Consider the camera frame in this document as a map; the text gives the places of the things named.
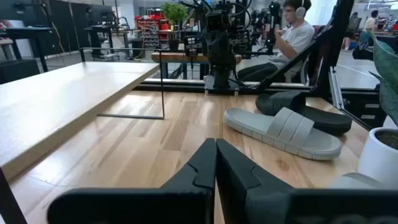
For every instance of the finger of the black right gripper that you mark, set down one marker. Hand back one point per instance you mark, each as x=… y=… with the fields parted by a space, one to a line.
x=214 y=46
x=227 y=46

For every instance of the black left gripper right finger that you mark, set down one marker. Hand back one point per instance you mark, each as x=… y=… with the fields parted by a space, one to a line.
x=248 y=202

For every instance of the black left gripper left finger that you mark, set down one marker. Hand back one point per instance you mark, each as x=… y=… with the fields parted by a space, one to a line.
x=186 y=202

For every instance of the black rubber slide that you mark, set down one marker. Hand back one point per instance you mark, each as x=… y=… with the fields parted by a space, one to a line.
x=326 y=119

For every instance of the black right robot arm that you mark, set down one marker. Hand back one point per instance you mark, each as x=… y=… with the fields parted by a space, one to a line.
x=221 y=74

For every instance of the wooden shelf with black legs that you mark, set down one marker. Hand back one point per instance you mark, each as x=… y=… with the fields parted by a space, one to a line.
x=62 y=102

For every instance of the green background potted plant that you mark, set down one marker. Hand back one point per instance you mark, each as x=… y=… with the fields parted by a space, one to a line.
x=175 y=14

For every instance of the red storage rack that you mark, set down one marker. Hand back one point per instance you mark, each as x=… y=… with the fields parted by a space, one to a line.
x=149 y=25

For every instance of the black teleoperation device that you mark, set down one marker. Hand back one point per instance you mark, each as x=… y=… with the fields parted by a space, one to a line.
x=273 y=28

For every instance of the person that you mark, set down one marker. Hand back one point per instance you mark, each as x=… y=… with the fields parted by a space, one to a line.
x=298 y=37
x=370 y=21

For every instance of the white headphones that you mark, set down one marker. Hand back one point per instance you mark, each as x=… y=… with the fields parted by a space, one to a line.
x=300 y=12

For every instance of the black desk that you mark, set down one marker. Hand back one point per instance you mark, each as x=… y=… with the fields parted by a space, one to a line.
x=102 y=29
x=28 y=31

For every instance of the maroon office chair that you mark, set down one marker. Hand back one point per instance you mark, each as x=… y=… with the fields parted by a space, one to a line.
x=318 y=31

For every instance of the white plant pot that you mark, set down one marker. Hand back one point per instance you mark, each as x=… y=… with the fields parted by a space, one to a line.
x=379 y=161

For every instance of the green leafy plant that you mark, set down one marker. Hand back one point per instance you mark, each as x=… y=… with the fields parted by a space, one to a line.
x=388 y=68

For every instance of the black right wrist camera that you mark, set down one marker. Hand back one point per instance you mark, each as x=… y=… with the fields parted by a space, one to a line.
x=217 y=20

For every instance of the black aluminium table frame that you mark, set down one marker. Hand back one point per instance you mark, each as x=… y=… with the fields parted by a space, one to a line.
x=332 y=46

